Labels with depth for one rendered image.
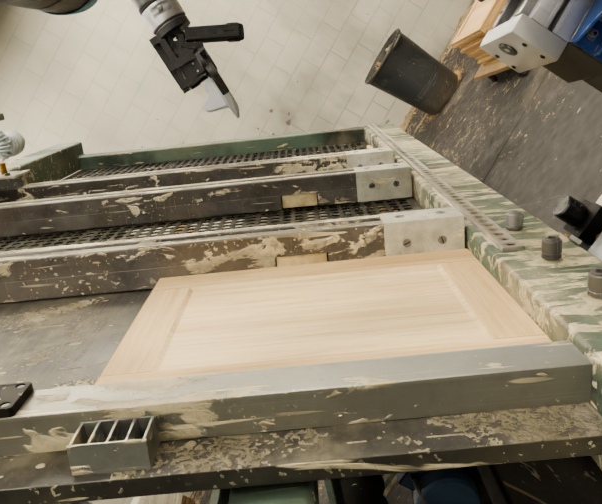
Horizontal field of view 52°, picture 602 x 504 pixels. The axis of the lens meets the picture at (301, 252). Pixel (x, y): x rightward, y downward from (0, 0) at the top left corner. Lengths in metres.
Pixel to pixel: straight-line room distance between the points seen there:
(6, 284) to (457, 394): 0.74
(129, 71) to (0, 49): 1.17
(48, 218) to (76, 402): 0.93
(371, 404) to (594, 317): 0.25
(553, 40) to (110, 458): 0.88
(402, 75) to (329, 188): 3.89
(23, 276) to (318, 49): 5.42
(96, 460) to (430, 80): 4.90
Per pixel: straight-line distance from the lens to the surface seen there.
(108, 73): 6.30
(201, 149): 2.42
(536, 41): 1.09
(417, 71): 5.27
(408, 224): 0.97
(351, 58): 6.33
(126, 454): 0.58
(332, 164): 1.66
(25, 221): 1.54
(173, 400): 0.59
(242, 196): 1.41
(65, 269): 1.04
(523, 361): 0.62
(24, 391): 0.66
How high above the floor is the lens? 1.27
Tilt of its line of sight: 9 degrees down
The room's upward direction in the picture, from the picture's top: 61 degrees counter-clockwise
